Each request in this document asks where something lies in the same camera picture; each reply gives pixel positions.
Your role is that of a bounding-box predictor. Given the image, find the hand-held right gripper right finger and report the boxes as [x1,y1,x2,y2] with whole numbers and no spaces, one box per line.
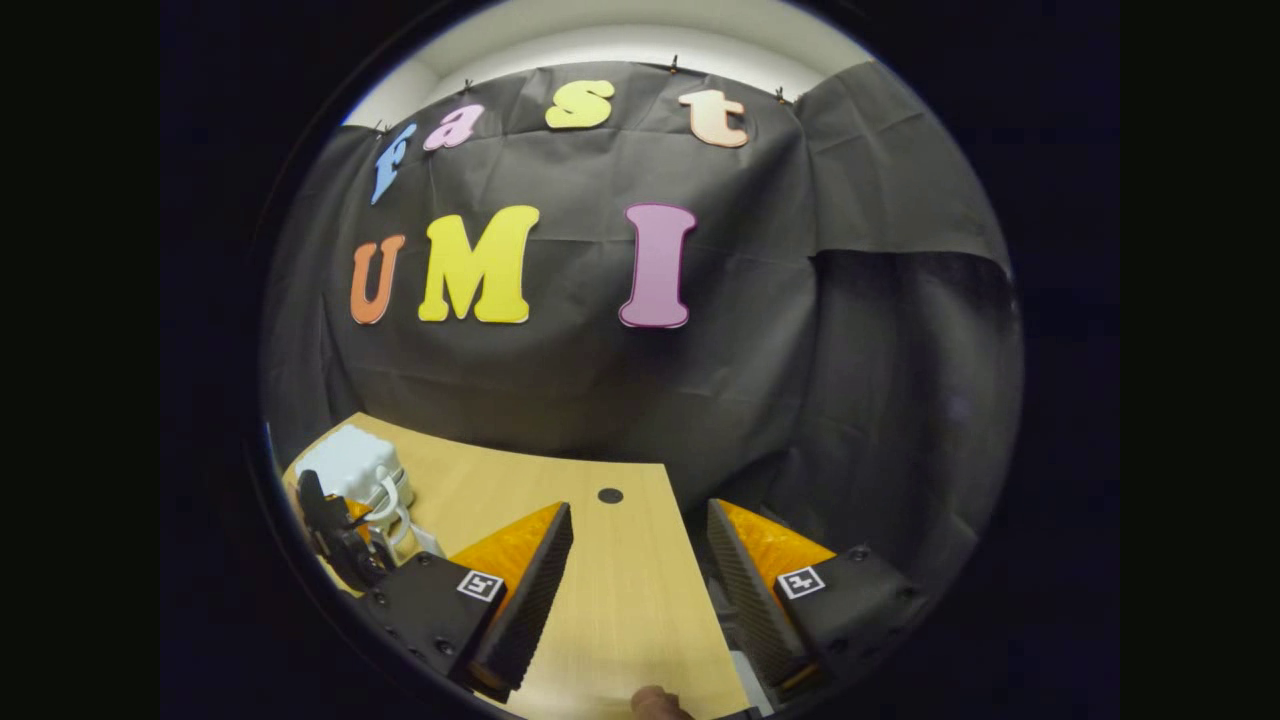
[706,498,929,707]

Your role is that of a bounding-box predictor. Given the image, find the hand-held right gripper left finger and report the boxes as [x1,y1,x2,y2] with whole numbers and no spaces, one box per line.
[358,502,575,704]

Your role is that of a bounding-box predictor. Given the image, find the light blue suitcase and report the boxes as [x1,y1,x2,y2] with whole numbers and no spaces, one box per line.
[293,425,446,561]

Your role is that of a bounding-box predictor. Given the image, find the black backdrop cloth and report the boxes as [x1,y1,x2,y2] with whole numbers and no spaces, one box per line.
[262,60,1023,641]

